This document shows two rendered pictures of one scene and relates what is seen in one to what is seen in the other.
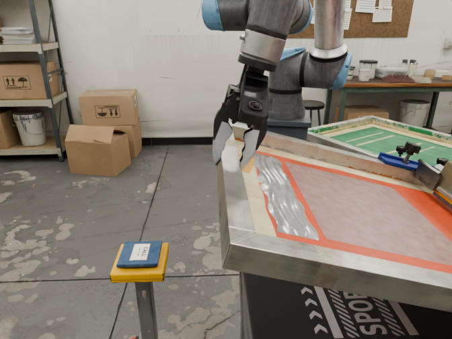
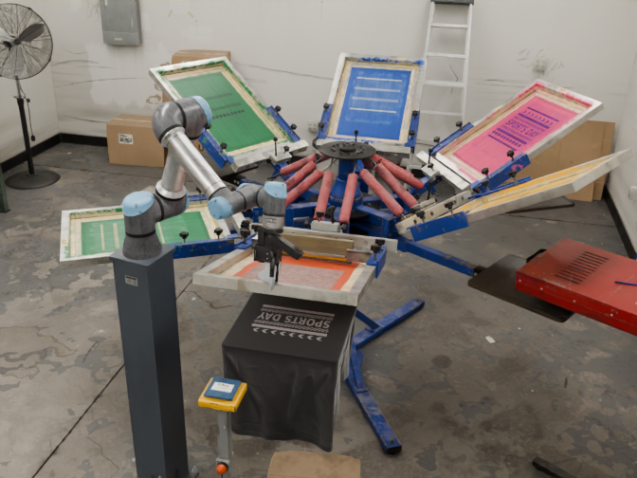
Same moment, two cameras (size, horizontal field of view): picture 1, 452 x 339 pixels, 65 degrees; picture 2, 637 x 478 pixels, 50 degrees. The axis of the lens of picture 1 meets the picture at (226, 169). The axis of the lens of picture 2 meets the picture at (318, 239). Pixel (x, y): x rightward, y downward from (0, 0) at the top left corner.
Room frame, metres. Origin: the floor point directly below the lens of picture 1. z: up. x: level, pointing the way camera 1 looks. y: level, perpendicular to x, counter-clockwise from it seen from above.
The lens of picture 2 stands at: (0.00, 1.95, 2.42)
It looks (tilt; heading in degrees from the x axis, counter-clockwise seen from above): 25 degrees down; 284
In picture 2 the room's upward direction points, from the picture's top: 2 degrees clockwise
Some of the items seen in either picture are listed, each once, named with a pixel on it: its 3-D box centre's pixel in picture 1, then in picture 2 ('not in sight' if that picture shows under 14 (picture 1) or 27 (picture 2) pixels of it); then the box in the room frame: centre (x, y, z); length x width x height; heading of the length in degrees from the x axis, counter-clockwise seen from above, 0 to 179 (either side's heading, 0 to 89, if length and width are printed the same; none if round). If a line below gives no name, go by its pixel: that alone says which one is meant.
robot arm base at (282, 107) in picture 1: (284, 101); (141, 239); (1.26, -0.21, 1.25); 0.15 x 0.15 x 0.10
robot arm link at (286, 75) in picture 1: (288, 67); (140, 211); (1.26, -0.21, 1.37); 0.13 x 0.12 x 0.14; 65
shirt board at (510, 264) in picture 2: not in sight; (448, 259); (0.12, -1.10, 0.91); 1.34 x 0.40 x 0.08; 153
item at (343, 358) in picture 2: not in sight; (343, 370); (0.45, -0.31, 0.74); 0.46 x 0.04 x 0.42; 93
